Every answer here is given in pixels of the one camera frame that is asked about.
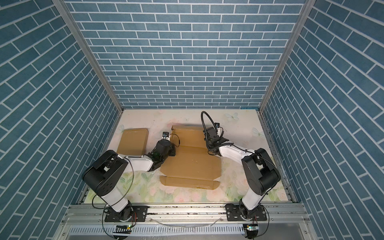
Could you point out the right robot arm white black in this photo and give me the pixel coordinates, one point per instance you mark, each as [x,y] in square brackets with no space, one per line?
[260,171]

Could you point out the left green circuit board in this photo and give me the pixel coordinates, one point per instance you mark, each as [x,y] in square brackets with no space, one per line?
[122,229]

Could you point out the brown cardboard box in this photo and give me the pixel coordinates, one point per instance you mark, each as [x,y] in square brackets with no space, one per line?
[192,166]
[133,142]

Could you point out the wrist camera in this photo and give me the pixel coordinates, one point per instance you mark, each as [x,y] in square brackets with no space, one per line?
[166,136]
[220,131]

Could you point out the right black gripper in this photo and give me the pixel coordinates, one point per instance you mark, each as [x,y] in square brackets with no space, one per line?
[208,143]

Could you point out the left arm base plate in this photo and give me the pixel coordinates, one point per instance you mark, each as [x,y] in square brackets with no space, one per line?
[131,214]

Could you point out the aluminium front rail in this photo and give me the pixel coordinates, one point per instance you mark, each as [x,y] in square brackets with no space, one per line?
[172,214]

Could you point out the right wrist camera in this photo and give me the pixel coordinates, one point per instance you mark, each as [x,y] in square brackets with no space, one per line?
[220,131]

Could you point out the white slotted cable duct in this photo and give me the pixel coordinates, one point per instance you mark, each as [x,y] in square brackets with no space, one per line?
[158,230]

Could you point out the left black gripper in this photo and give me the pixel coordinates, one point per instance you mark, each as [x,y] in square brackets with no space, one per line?
[172,148]

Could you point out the aluminium corner post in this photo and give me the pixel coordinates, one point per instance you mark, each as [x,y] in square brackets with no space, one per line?
[76,32]
[304,14]

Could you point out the left aluminium corner post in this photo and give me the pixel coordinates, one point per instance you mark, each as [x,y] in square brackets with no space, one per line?
[76,32]

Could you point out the right green circuit board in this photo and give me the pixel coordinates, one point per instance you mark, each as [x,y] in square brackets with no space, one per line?
[251,228]

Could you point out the green circuit board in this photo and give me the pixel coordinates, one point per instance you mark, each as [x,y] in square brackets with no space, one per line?
[122,229]
[251,228]

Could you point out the right aluminium corner post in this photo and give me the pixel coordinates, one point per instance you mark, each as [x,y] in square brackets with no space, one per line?
[304,14]

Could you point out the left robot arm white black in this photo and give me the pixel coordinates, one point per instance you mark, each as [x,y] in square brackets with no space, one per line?
[104,174]

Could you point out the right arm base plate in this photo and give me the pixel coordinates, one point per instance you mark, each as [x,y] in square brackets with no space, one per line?
[236,213]

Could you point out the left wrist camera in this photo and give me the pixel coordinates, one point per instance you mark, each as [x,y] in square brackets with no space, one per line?
[166,136]

